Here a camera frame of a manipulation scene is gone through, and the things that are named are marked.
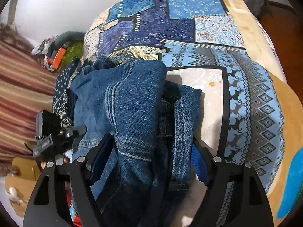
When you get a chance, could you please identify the blue denim jacket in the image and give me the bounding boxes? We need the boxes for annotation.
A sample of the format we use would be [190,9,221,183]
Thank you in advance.
[70,56,201,226]

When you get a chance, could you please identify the folded navy patterned clothes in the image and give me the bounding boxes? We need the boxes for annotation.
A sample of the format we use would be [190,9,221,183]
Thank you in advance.
[52,56,81,128]

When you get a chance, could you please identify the wooden bedside table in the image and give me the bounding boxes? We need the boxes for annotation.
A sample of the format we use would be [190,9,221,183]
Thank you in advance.
[5,157,41,217]

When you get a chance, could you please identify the striped pink curtain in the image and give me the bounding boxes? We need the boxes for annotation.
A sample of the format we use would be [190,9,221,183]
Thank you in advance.
[1,25,56,163]

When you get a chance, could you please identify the orange box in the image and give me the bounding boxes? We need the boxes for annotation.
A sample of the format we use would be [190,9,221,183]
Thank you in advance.
[50,48,66,70]

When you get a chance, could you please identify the grey stuffed pillow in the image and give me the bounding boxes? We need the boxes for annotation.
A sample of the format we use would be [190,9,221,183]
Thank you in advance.
[54,31,85,49]

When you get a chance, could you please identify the blue patchwork bed quilt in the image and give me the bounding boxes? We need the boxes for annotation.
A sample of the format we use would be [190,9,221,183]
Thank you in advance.
[83,0,302,226]

